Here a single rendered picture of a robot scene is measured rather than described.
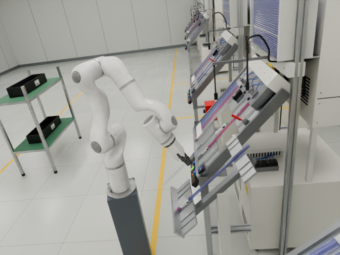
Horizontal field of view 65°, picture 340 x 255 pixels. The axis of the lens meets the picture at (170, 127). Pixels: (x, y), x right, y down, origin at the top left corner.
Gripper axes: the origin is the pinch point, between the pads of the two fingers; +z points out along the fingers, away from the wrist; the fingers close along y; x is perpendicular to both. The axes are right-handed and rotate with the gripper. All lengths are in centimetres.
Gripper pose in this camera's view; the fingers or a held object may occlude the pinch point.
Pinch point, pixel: (187, 160)
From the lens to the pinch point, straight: 143.6
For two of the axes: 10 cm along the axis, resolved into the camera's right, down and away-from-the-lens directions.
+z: 6.3, 6.8, 3.6
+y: 0.4, 4.4, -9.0
